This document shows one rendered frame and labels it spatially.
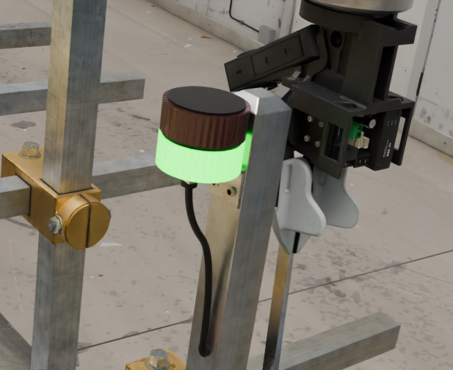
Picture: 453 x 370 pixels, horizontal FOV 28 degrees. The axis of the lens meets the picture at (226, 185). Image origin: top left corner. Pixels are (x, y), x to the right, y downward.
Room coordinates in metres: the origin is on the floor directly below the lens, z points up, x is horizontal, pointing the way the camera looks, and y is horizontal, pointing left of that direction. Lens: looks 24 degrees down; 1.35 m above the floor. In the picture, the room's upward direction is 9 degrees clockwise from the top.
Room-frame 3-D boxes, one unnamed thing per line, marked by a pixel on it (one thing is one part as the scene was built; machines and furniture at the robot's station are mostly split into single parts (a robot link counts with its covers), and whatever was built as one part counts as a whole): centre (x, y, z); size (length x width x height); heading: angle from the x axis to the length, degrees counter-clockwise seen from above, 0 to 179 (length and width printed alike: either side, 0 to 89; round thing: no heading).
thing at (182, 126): (0.59, 0.02, 1.14); 0.06 x 0.06 x 0.02
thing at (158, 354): (0.68, 0.04, 0.88); 0.02 x 0.02 x 0.01
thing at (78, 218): (0.82, 0.17, 0.95); 0.13 x 0.06 x 0.05; 42
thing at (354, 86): (0.67, -0.08, 1.15); 0.09 x 0.08 x 0.12; 42
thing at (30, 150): (0.86, 0.20, 0.98); 0.02 x 0.02 x 0.01
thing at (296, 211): (0.66, -0.06, 1.05); 0.06 x 0.03 x 0.09; 42
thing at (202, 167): (0.59, 0.02, 1.11); 0.06 x 0.06 x 0.02
